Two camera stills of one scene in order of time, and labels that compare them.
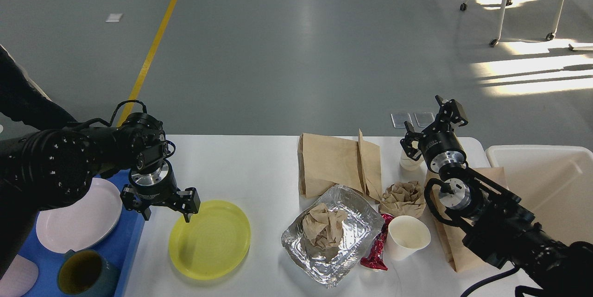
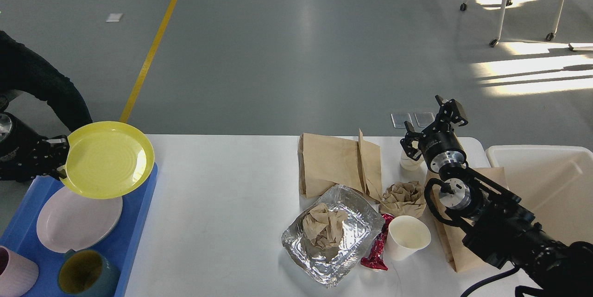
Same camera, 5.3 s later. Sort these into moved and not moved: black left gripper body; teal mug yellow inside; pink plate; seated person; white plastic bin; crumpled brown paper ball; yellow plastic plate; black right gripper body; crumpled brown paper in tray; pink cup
Moved: yellow plastic plate; black left gripper body; seated person
Not moved: crumpled brown paper ball; black right gripper body; teal mug yellow inside; crumpled brown paper in tray; white plastic bin; pink cup; pink plate
